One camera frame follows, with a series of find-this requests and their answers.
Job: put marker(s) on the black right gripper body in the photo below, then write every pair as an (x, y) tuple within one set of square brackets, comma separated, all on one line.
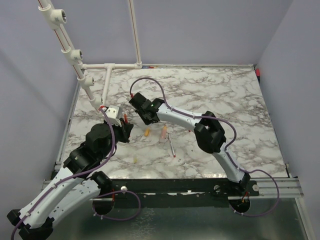
[(146, 122)]

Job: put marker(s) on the white PVC pipe frame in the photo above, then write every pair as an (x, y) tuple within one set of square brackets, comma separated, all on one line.
[(56, 19)]

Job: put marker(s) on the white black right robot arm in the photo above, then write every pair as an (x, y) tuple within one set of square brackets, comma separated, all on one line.
[(209, 133)]

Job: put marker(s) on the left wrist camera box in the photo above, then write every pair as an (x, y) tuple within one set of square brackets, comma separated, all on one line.
[(114, 114)]

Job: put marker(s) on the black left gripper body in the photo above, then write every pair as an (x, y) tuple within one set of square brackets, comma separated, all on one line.
[(120, 134)]

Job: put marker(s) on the white red-tipped pen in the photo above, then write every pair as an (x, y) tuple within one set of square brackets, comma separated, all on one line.
[(171, 146)]

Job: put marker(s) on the aluminium rail frame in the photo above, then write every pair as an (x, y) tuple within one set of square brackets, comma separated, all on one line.
[(277, 187)]

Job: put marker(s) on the red black corner clamp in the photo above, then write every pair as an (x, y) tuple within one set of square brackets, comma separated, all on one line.
[(257, 72)]

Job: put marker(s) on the orange-yellow marker cap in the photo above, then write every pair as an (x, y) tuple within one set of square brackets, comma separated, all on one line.
[(147, 132)]

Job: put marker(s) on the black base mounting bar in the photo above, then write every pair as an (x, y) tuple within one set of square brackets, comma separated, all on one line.
[(173, 193)]

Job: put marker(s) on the pink orange-tipped marker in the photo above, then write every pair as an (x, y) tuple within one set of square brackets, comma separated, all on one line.
[(163, 134)]

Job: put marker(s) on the red orange-ended pen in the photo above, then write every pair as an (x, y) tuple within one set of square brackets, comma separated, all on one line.
[(125, 118)]

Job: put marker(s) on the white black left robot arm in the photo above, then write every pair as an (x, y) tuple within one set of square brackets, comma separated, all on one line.
[(37, 220)]

